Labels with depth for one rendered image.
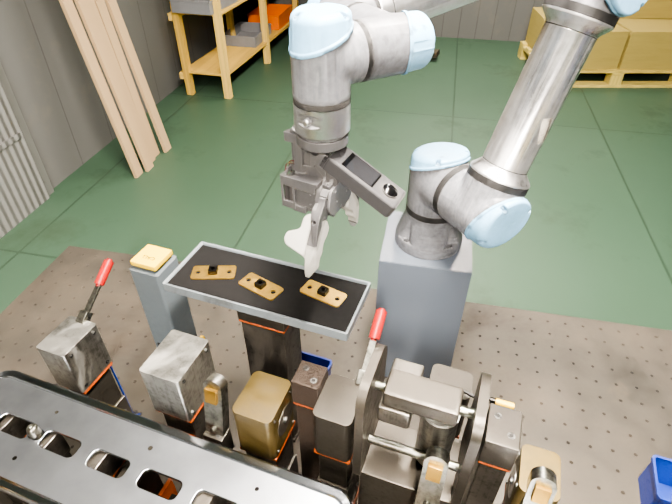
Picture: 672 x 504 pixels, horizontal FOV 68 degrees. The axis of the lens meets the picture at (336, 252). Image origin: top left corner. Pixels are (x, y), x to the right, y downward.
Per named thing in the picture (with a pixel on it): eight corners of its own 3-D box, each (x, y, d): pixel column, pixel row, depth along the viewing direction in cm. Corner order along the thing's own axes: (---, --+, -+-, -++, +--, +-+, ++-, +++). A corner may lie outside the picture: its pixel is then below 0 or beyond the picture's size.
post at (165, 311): (171, 398, 128) (125, 269, 100) (188, 376, 133) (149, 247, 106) (197, 407, 126) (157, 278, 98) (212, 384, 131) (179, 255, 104)
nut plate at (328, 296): (298, 291, 92) (298, 287, 91) (309, 280, 95) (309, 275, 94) (337, 308, 89) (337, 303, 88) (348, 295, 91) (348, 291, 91)
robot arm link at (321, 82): (372, 10, 57) (305, 20, 53) (368, 104, 63) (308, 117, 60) (337, -3, 62) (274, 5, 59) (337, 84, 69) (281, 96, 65)
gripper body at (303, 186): (307, 186, 79) (304, 114, 72) (356, 200, 76) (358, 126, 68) (281, 210, 74) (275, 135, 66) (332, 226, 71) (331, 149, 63)
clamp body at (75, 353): (92, 447, 118) (34, 347, 95) (125, 406, 126) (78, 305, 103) (118, 457, 116) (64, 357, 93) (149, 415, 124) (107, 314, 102)
